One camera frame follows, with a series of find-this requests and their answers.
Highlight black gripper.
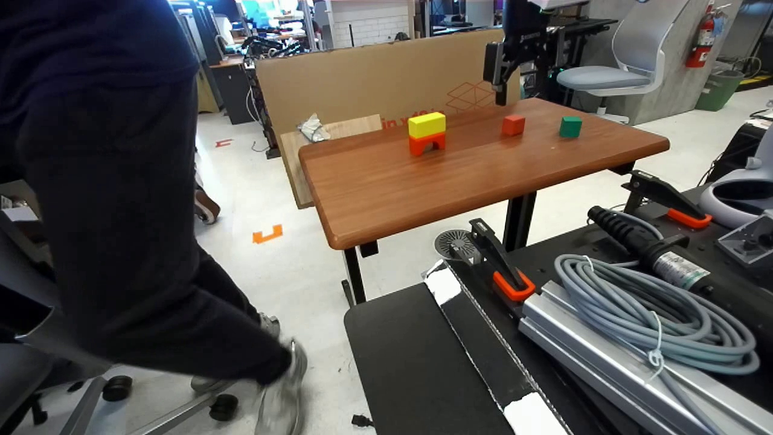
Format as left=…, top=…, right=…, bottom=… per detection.
left=482, top=37, right=526, bottom=109

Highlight orange cube block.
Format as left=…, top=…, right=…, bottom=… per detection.
left=500, top=114, right=529, bottom=138

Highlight green cube block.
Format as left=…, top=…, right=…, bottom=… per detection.
left=558, top=114, right=585, bottom=139

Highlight yellow rectangular block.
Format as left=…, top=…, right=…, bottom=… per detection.
left=407, top=109, right=449, bottom=139

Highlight orange arch block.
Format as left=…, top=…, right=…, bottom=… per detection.
left=407, top=130, right=449, bottom=160

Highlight white office chair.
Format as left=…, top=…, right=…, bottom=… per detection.
left=553, top=0, right=695, bottom=116

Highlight flat cardboard box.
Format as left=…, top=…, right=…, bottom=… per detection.
left=275, top=112, right=387, bottom=209

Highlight crumpled white paper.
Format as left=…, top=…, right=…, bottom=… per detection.
left=297, top=112, right=328, bottom=147

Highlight red fire extinguisher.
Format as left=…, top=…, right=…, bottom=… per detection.
left=685, top=2, right=720, bottom=72

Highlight white tape patch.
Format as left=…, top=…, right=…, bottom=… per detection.
left=500, top=388, right=572, bottom=435
left=424, top=266, right=465, bottom=306

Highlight green bin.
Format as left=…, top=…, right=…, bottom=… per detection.
left=694, top=67, right=744, bottom=114

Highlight aluminium extrusion bar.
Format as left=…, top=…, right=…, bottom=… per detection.
left=518, top=280, right=773, bottom=435

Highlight person in dark clothing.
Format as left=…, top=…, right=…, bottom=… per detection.
left=0, top=0, right=313, bottom=435

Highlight grey office chair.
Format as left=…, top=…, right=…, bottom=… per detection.
left=0, top=335, right=244, bottom=435

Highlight black clamp with orange handle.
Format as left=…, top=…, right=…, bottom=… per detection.
left=622, top=167, right=716, bottom=231
left=465, top=214, right=540, bottom=306

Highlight black ribbed handle tool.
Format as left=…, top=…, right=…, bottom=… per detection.
left=585, top=202, right=716, bottom=294

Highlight grey coiled cable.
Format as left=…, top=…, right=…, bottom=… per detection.
left=552, top=252, right=763, bottom=381

